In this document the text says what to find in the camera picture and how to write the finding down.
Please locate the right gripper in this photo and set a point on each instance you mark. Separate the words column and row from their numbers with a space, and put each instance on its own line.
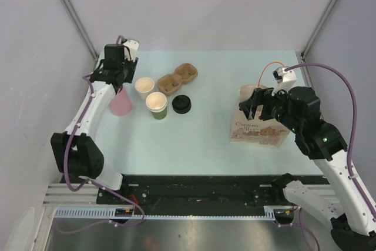
column 248, row 106

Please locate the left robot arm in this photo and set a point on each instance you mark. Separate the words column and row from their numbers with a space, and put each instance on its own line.
column 75, row 151

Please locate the cardboard cup carrier stack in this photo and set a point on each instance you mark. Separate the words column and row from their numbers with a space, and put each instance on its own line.
column 172, row 82

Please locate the white cable duct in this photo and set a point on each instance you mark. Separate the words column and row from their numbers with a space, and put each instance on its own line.
column 121, row 214

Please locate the black lid stack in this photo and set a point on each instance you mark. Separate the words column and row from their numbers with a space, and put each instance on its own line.
column 181, row 104

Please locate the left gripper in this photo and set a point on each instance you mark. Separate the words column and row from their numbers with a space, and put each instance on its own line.
column 131, row 65

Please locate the pink straw holder cup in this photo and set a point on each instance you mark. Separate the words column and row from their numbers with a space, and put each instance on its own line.
column 121, row 104

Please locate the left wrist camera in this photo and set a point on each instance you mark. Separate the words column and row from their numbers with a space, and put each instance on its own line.
column 131, row 48

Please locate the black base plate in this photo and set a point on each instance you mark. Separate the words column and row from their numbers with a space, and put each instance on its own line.
column 259, row 189

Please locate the green cup stack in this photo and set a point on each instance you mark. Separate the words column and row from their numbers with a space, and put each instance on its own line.
column 156, row 103

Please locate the paper takeout bag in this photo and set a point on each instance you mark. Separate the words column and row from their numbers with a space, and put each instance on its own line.
column 257, row 132

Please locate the aluminium rail frame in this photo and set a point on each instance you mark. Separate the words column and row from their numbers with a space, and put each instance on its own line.
column 58, row 194

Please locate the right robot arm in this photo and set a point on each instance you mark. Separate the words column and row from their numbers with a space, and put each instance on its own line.
column 349, row 220

